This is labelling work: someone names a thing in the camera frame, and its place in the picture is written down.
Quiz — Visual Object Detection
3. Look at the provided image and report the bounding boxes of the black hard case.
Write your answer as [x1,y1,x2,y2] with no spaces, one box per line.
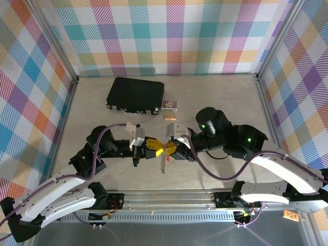
[106,76,165,116]

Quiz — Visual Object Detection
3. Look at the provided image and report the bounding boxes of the aluminium frame post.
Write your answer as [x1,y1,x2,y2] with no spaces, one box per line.
[255,0,307,81]
[29,0,80,84]

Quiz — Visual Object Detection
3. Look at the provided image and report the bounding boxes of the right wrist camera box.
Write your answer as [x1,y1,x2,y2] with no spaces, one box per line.
[165,122,192,148]

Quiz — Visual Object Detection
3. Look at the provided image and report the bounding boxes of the silver metal keyring holder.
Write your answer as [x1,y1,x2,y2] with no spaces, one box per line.
[158,143,172,174]

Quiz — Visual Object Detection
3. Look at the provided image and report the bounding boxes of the grey metal plate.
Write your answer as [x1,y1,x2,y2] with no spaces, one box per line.
[33,221,311,246]

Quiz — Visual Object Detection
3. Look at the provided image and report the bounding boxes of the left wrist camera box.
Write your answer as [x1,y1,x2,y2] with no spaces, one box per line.
[125,122,147,150]

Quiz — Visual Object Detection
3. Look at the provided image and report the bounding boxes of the orange paper tag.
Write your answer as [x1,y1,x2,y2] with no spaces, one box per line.
[283,210,300,221]

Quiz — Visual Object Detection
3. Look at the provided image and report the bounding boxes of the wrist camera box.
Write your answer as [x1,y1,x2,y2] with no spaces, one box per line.
[165,122,192,148]
[125,122,147,150]

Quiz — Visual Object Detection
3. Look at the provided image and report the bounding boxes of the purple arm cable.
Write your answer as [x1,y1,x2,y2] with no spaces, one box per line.
[188,134,328,229]
[0,122,129,236]

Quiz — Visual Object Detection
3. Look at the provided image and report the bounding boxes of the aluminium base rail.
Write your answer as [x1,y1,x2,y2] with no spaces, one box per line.
[57,189,303,224]

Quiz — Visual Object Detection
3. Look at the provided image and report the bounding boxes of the aluminium side frame rail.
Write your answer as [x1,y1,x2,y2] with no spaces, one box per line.
[48,78,80,177]
[255,74,282,152]

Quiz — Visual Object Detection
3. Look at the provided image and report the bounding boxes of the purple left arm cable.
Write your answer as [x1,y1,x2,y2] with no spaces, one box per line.
[0,122,129,236]

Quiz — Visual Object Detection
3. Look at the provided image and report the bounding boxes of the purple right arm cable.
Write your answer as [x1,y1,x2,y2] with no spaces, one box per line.
[188,134,328,229]

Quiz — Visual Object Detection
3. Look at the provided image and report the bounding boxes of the playing card box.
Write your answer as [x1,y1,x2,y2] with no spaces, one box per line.
[161,99,179,111]

